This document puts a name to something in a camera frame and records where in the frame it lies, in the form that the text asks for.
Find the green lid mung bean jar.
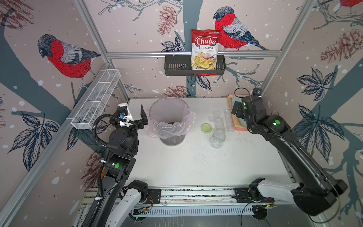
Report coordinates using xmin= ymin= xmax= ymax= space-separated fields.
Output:
xmin=211 ymin=130 xmax=226 ymax=149

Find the light green jar lid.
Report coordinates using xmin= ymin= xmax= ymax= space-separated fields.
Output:
xmin=200 ymin=123 xmax=213 ymax=134

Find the short clear mung bean jar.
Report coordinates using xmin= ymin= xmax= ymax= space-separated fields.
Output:
xmin=215 ymin=117 xmax=226 ymax=133

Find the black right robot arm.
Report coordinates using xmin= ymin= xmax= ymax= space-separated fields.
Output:
xmin=231 ymin=89 xmax=348 ymax=216

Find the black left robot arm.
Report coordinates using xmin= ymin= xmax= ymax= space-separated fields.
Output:
xmin=82 ymin=103 xmax=148 ymax=227

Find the pink serving tray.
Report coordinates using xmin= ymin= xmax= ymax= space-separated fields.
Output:
xmin=227 ymin=94 xmax=247 ymax=131

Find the clear plastic bin liner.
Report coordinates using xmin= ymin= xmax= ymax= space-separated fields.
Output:
xmin=144 ymin=97 xmax=197 ymax=140

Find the white mesh trash bin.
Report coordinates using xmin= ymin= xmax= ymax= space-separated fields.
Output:
xmin=148 ymin=97 xmax=191 ymax=147

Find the Chuba cassava chips bag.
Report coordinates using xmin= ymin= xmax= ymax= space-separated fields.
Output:
xmin=191 ymin=29 xmax=220 ymax=70

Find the white wire mesh shelf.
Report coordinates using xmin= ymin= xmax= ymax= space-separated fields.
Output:
xmin=71 ymin=69 xmax=121 ymax=130

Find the dark grey wall shelf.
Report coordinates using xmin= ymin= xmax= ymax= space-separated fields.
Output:
xmin=164 ymin=55 xmax=226 ymax=76

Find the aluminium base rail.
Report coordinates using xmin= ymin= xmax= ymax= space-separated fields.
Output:
xmin=136 ymin=185 xmax=294 ymax=207

